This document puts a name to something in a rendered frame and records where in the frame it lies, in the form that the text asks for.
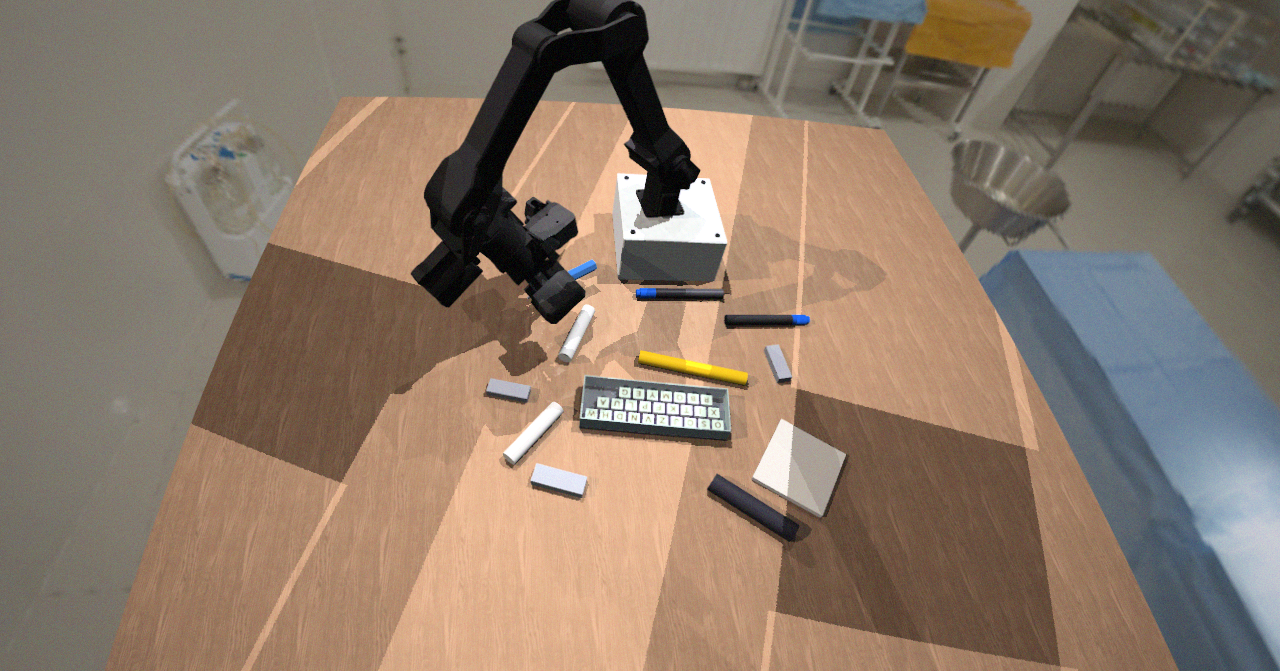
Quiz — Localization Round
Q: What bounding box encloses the black marker with blue cap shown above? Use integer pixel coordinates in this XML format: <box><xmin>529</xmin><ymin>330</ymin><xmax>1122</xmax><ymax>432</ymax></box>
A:
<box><xmin>724</xmin><ymin>315</ymin><xmax>810</xmax><ymax>325</ymax></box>
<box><xmin>636</xmin><ymin>288</ymin><xmax>724</xmax><ymax>298</ymax></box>

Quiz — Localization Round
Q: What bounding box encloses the dark grey cylinder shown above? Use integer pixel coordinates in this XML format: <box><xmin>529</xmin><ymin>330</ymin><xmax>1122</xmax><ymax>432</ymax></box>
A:
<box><xmin>707</xmin><ymin>473</ymin><xmax>799</xmax><ymax>542</ymax></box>

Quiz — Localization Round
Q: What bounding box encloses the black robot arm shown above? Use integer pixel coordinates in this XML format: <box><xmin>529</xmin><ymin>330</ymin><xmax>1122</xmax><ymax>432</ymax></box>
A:
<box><xmin>411</xmin><ymin>0</ymin><xmax>701</xmax><ymax>309</ymax></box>

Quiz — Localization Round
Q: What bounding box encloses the white cylinder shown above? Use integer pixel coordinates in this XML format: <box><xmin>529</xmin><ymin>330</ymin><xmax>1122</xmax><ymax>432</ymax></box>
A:
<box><xmin>558</xmin><ymin>305</ymin><xmax>595</xmax><ymax>362</ymax></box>
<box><xmin>503</xmin><ymin>402</ymin><xmax>564</xmax><ymax>465</ymax></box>

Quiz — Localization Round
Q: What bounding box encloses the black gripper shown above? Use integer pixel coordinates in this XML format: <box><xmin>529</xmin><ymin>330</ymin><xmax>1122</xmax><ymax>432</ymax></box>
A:
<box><xmin>492</xmin><ymin>210</ymin><xmax>586</xmax><ymax>324</ymax></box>

